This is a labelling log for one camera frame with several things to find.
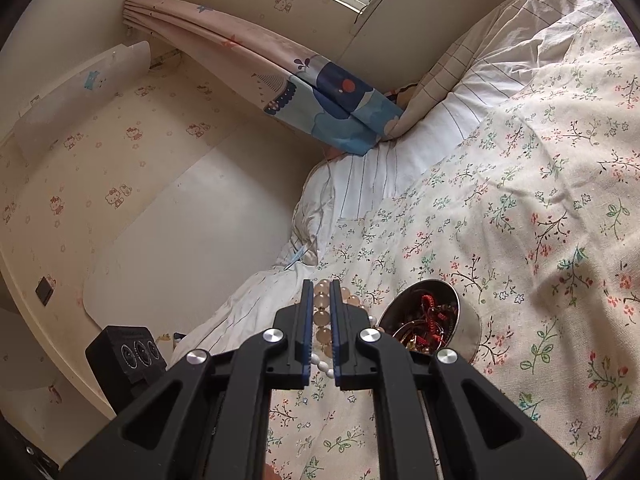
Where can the beige checked pillow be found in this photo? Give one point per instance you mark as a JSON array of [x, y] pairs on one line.
[[442, 87]]

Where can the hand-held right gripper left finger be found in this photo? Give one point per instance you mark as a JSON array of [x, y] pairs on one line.
[[305, 320]]

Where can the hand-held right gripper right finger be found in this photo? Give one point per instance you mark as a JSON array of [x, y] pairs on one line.
[[339, 320]]

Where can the cartoon whale print curtain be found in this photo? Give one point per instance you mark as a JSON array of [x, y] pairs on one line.
[[300, 85]]

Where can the gold pendant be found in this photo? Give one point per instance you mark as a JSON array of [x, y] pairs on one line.
[[417, 344]]

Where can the floral blanket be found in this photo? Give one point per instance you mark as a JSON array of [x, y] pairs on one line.
[[525, 210]]

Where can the small blue tag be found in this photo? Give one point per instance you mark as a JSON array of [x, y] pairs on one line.
[[296, 256]]

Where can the black wall socket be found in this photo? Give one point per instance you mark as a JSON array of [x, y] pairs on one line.
[[45, 291]]

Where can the round metal tin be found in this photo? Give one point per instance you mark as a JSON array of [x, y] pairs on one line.
[[467, 330]]

